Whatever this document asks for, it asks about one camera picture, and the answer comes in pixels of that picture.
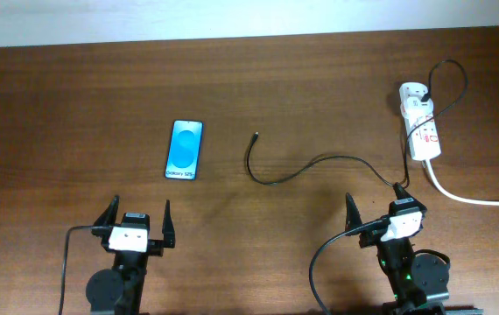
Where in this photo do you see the white power strip cord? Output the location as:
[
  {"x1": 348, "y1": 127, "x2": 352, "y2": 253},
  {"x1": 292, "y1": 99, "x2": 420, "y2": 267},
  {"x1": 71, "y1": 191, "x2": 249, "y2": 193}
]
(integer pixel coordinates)
[{"x1": 422, "y1": 158, "x2": 499, "y2": 209}]

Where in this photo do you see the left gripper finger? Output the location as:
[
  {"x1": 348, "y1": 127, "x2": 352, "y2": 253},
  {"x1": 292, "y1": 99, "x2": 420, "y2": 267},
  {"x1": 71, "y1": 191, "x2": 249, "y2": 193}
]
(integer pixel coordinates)
[
  {"x1": 91, "y1": 195, "x2": 120, "y2": 236},
  {"x1": 162, "y1": 200, "x2": 176, "y2": 249}
]

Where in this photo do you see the blue Galaxy smartphone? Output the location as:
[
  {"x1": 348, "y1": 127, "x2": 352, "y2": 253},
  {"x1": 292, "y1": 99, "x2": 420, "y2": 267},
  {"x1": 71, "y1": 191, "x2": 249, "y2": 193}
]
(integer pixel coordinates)
[{"x1": 165, "y1": 120, "x2": 204, "y2": 180}]

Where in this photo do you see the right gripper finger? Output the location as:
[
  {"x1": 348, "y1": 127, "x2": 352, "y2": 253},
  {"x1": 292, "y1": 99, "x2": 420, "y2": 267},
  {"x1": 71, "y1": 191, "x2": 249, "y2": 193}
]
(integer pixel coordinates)
[
  {"x1": 345, "y1": 192, "x2": 364, "y2": 236},
  {"x1": 393, "y1": 183, "x2": 411, "y2": 202}
]

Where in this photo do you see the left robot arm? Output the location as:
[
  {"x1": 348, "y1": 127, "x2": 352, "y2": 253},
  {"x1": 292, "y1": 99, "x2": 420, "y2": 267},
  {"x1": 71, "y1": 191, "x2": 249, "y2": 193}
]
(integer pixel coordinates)
[{"x1": 86, "y1": 196, "x2": 176, "y2": 315}]

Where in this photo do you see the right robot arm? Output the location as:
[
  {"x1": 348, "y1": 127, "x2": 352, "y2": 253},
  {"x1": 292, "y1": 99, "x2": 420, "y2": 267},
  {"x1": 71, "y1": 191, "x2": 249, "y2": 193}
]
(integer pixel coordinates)
[{"x1": 345, "y1": 184, "x2": 451, "y2": 314}]

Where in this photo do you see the black USB charging cable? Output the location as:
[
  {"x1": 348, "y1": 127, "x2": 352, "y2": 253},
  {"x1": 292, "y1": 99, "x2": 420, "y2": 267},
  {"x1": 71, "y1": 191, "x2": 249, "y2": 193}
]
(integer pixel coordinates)
[{"x1": 245, "y1": 59, "x2": 469, "y2": 189}]

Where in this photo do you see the white USB charger adapter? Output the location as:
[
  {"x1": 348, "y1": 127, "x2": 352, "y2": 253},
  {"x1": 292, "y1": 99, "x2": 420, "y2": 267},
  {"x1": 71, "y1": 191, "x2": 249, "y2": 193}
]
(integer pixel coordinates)
[{"x1": 401, "y1": 96, "x2": 433, "y2": 117}]

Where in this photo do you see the white power strip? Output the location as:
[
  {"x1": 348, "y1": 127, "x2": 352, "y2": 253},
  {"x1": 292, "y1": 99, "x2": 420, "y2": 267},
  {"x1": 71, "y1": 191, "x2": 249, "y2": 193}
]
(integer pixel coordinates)
[{"x1": 399, "y1": 82, "x2": 441, "y2": 161}]

